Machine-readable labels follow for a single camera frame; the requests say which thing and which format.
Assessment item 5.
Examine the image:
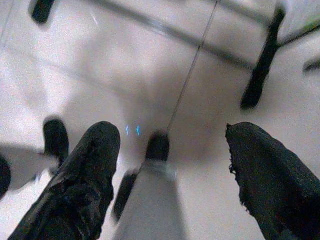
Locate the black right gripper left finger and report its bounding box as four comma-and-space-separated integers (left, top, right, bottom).
7, 121, 122, 240

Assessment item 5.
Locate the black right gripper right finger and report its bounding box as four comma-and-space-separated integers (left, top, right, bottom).
225, 121, 320, 240

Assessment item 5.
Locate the black clothes rack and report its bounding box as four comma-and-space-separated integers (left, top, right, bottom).
29, 0, 320, 111

